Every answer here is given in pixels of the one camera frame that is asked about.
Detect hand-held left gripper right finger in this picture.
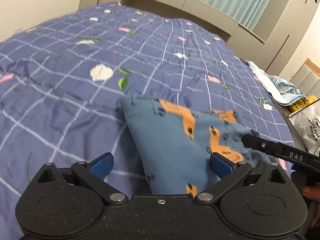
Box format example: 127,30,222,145
194,152,288,204

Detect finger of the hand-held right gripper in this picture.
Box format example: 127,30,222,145
241,133,320,173

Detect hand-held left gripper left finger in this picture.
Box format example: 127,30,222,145
37,152,129,207

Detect blue pants with orange print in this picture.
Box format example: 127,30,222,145
121,94,278,197

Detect person's right hand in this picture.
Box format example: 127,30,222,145
301,184,320,201

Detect white shopping bag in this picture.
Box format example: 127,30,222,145
287,102,320,156

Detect yellow package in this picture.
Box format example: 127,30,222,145
287,95,318,113

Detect light blue blanket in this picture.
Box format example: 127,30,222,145
246,60,307,106

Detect padded wooden headboard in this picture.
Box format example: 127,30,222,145
289,58,320,98

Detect blue checked floral quilt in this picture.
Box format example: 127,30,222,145
0,1,296,240

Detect grey built-in wardrobe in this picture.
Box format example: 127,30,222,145
77,0,320,78

